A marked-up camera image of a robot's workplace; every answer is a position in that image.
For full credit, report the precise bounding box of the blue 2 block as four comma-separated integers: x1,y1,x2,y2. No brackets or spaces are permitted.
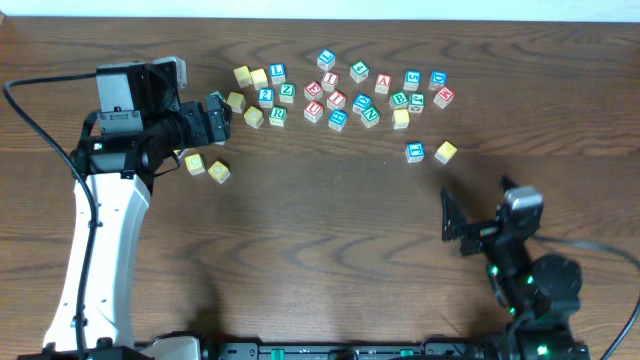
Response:
258,87,275,109

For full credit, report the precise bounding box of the red A block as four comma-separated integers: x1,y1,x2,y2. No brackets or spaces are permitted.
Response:
374,73,392,95

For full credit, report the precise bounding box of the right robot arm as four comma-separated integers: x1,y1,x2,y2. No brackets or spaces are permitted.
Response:
440,176,590,359

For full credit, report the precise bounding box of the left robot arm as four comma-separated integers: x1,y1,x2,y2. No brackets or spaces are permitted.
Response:
43,56,232,352

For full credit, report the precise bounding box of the green L block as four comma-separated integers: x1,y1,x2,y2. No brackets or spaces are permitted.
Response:
209,90,225,100

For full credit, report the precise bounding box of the yellow block beside L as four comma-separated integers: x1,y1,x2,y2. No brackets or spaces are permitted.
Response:
227,92,246,113

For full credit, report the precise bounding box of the yellow block lower middle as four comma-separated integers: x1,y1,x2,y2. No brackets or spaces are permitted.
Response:
184,154,205,175

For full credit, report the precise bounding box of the yellow block top left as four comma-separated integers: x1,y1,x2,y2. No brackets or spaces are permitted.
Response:
233,66,253,88

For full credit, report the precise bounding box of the yellow block centre left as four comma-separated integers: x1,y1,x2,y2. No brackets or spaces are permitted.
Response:
244,106,264,129

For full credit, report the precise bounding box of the yellow block lower right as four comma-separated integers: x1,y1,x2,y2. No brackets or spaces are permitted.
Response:
207,161,231,184

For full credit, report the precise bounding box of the green R block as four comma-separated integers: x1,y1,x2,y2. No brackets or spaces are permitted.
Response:
269,106,287,127

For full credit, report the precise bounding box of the yellow block far right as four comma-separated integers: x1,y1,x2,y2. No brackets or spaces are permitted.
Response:
434,141,458,165

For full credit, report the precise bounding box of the blue L block left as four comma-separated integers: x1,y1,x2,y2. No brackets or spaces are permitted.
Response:
269,63,286,85

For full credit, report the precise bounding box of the blue l block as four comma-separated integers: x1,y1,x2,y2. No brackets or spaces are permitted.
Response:
317,49,336,72
269,63,286,85

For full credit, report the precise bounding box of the blue T block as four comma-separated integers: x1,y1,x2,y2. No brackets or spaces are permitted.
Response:
405,142,425,163

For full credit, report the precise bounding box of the red U block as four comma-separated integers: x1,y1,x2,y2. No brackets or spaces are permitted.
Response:
303,100,323,123

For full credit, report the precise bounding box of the red E block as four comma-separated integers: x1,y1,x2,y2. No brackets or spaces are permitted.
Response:
303,80,324,101

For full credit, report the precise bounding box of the red M block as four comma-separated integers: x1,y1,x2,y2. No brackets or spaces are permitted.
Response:
433,86,455,109

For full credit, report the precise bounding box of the yellow block right middle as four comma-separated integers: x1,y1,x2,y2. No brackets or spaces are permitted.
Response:
392,108,410,130

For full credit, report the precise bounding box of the blue L block top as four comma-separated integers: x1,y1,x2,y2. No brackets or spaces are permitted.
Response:
317,49,336,72

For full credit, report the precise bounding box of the blue H block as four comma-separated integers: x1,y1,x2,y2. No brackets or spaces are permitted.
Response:
328,110,348,131

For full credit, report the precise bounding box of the blue D block right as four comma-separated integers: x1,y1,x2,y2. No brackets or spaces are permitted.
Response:
428,71,448,91

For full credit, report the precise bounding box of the blue d block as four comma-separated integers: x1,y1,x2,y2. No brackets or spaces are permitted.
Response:
428,71,448,91
352,93,372,115

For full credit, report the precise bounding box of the green N block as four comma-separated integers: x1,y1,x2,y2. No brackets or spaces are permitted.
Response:
361,106,380,128

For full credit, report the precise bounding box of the blue 5 block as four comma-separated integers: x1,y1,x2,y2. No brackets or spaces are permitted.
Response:
403,70,422,91

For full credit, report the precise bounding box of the blue D block middle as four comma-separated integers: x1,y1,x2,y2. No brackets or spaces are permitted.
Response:
352,93,372,115

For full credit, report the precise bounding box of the green 4 block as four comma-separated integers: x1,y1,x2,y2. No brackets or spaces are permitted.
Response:
350,60,370,83

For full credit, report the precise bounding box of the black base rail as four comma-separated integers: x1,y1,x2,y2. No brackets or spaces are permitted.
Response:
202,342,491,360

